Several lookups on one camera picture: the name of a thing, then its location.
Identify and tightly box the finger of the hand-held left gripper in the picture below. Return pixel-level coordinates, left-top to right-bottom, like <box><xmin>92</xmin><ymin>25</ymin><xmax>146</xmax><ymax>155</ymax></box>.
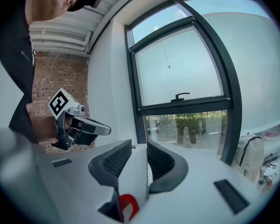
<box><xmin>72</xmin><ymin>115</ymin><xmax>112</xmax><ymax>135</ymax></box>
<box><xmin>73</xmin><ymin>127</ymin><xmax>99</xmax><ymax>147</ymax></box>

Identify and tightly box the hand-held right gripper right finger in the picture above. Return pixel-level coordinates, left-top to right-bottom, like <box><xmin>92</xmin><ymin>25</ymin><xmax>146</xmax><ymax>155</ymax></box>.
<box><xmin>146</xmin><ymin>139</ymin><xmax>189</xmax><ymax>195</ymax></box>

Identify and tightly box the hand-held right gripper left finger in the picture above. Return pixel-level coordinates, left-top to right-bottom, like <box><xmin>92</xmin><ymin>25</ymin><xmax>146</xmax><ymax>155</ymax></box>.
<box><xmin>88</xmin><ymin>139</ymin><xmax>133</xmax><ymax>222</ymax></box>

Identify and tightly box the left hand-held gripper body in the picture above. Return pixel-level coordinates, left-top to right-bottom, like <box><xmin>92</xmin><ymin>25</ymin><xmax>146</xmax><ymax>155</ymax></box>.
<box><xmin>48</xmin><ymin>88</ymin><xmax>86</xmax><ymax>151</ymax></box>

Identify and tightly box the white squeegee with red blade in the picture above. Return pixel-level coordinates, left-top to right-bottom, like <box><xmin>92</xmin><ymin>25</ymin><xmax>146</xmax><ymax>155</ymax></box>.
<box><xmin>118</xmin><ymin>144</ymin><xmax>154</xmax><ymax>224</ymax></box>

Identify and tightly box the clear window glass pane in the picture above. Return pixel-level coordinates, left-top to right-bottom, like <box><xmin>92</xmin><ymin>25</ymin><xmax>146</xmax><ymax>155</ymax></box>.
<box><xmin>143</xmin><ymin>110</ymin><xmax>228</xmax><ymax>161</ymax></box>

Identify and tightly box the person's body in black clothes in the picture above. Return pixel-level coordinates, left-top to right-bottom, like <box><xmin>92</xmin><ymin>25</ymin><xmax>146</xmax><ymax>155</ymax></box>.
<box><xmin>0</xmin><ymin>0</ymin><xmax>39</xmax><ymax>144</ymax></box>

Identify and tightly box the brown hanger with teal clips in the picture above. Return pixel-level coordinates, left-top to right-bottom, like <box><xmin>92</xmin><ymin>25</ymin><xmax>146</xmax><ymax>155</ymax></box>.
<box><xmin>258</xmin><ymin>162</ymin><xmax>278</xmax><ymax>192</ymax></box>

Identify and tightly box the frosted sash window pane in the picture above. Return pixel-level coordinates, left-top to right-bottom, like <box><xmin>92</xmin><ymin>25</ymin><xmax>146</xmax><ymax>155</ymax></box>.
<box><xmin>133</xmin><ymin>23</ymin><xmax>225</xmax><ymax>106</ymax></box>

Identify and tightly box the person's head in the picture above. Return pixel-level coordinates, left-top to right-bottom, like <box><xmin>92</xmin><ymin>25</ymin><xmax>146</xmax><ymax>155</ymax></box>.
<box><xmin>25</xmin><ymin>0</ymin><xmax>84</xmax><ymax>23</ymax></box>

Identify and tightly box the clear plastic bottle red label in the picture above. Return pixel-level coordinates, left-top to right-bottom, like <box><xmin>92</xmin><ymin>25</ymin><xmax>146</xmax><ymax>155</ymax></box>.
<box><xmin>261</xmin><ymin>121</ymin><xmax>280</xmax><ymax>164</ymax></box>

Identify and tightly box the narrow clear window pane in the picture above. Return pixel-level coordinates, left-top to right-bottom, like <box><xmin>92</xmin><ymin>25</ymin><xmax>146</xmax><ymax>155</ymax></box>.
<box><xmin>131</xmin><ymin>5</ymin><xmax>194</xmax><ymax>44</ymax></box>

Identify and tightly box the large frosted window pane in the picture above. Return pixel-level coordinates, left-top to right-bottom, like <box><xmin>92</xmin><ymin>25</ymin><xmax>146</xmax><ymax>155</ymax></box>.
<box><xmin>183</xmin><ymin>0</ymin><xmax>280</xmax><ymax>136</ymax></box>

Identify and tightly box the black window handle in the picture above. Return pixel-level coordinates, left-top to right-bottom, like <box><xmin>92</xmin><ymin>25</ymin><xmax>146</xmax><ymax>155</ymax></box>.
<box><xmin>170</xmin><ymin>91</ymin><xmax>191</xmax><ymax>103</ymax></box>

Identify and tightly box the beige backpack with black strap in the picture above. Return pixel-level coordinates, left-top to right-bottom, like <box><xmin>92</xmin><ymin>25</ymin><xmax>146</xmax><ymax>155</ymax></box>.
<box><xmin>230</xmin><ymin>134</ymin><xmax>265</xmax><ymax>184</ymax></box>

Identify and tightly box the blind pull cord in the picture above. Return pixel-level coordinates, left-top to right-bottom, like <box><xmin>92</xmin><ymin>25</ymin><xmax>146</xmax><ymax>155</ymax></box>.
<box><xmin>159</xmin><ymin>37</ymin><xmax>173</xmax><ymax>70</ymax></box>

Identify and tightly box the black window frame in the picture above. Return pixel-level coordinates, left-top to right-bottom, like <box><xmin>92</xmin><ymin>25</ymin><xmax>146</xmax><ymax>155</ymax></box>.
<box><xmin>125</xmin><ymin>0</ymin><xmax>243</xmax><ymax>166</ymax></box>

